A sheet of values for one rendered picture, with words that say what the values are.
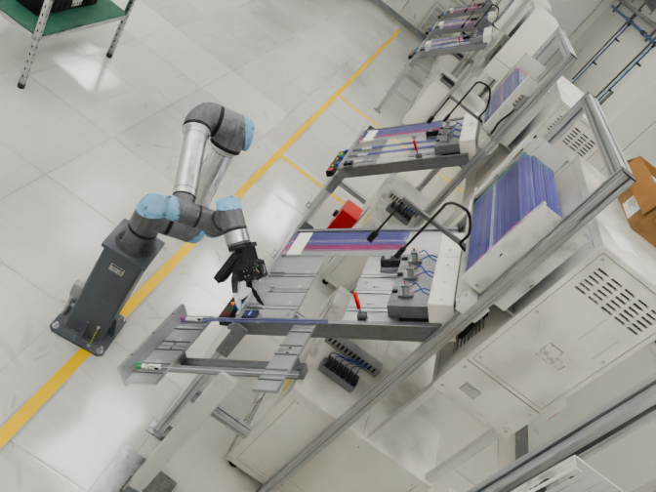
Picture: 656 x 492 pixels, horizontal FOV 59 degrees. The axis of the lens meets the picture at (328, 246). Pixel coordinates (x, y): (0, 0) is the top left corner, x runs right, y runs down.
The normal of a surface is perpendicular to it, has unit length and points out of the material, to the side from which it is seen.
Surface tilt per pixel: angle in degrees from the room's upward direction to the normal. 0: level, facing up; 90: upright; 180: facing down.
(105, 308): 90
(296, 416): 90
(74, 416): 0
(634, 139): 90
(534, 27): 90
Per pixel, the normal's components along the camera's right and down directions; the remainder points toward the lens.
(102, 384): 0.54, -0.65
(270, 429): -0.26, 0.47
